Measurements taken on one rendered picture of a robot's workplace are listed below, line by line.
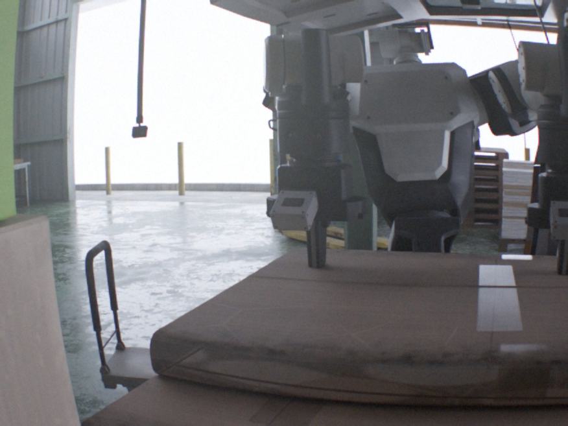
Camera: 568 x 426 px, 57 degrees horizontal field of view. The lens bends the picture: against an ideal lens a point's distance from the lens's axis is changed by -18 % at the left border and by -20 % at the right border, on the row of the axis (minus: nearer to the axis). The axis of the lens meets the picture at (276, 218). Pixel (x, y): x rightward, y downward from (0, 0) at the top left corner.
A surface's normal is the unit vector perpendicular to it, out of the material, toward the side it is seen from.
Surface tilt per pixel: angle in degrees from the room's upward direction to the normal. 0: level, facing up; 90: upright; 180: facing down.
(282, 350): 11
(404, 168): 67
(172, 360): 90
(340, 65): 90
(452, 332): 0
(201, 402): 0
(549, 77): 90
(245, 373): 90
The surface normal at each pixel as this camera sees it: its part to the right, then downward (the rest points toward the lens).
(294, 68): 0.05, 0.16
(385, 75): -0.33, -0.24
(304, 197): -0.20, -0.77
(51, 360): 0.93, 0.05
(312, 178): -0.36, 0.16
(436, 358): -0.10, -0.94
